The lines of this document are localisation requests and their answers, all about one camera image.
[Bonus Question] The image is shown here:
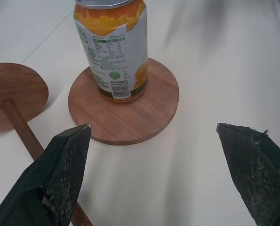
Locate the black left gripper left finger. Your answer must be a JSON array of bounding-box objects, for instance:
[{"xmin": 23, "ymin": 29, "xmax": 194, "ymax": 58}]
[{"xmin": 0, "ymin": 124, "xmax": 92, "ymax": 226}]

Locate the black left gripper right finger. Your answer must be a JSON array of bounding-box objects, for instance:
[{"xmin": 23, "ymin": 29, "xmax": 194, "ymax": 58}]
[{"xmin": 216, "ymin": 122, "xmax": 280, "ymax": 226}]

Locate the wooden coaster holder with rod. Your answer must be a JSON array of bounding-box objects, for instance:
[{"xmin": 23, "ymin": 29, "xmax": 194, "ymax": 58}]
[{"xmin": 0, "ymin": 62, "xmax": 94, "ymax": 226}]

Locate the round wooden base disc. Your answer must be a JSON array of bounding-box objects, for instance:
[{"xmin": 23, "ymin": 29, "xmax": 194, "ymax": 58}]
[{"xmin": 68, "ymin": 57, "xmax": 180, "ymax": 146}]

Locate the orange juice can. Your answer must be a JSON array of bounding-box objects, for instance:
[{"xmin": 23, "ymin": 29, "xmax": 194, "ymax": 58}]
[{"xmin": 73, "ymin": 0, "xmax": 148, "ymax": 102}]

